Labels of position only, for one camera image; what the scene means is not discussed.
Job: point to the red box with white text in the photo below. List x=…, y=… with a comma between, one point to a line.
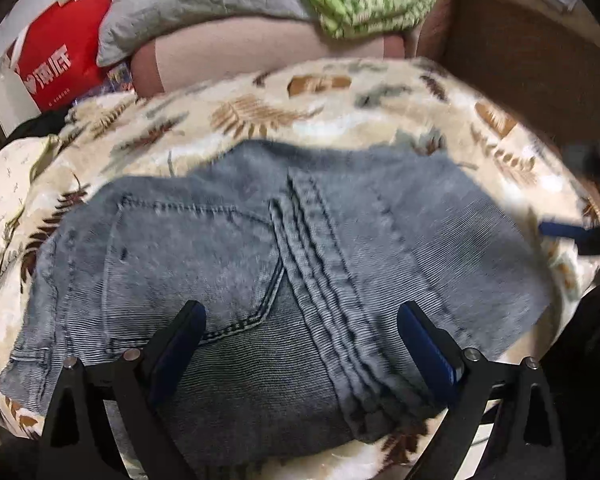
x=55, y=56

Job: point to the pink brown bed sheet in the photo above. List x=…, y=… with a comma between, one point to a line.
x=226, y=48

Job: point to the beige leaf pattern fleece blanket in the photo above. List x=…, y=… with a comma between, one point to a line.
x=353, y=103

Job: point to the black cloth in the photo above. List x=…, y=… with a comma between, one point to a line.
x=50, y=122

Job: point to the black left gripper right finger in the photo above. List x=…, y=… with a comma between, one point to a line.
x=525, y=441

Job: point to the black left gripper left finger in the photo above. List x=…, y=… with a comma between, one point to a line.
x=77, y=440

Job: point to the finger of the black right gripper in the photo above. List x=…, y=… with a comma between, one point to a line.
x=562, y=230

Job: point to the grey quilted blanket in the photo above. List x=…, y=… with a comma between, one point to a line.
x=195, y=5

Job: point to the grey blue denim jeans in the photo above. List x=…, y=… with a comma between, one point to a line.
x=301, y=259

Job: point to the brown wooden bed frame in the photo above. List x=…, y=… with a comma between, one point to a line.
x=539, y=71

